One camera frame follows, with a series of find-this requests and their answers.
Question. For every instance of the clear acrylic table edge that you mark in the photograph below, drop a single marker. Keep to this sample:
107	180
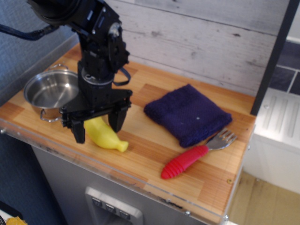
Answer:
204	189

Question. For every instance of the red handled metal fork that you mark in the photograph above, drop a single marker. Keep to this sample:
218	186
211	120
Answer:
179	164

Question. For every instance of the white grooved side unit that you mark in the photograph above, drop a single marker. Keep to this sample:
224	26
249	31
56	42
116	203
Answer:
274	150

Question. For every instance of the silver dispenser button panel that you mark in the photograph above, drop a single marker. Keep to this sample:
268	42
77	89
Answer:
107	210

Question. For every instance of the stainless steel pot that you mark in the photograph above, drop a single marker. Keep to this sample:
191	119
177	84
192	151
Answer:
48	91

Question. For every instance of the right black post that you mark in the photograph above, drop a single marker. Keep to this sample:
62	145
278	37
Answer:
289	31

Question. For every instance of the grey toy fridge cabinet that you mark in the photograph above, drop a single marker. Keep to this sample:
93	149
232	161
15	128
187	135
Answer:
68	181

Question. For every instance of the yellow toy banana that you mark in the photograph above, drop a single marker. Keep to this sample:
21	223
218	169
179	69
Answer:
103	135

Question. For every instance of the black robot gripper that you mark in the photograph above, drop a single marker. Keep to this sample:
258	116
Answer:
96	98

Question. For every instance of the yellow black object on floor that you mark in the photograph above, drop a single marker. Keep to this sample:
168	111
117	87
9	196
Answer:
10	216

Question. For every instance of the purple folded towel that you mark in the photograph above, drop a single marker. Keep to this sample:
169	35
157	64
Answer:
188	115

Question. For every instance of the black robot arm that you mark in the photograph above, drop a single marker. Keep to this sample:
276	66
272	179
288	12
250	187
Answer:
103	55

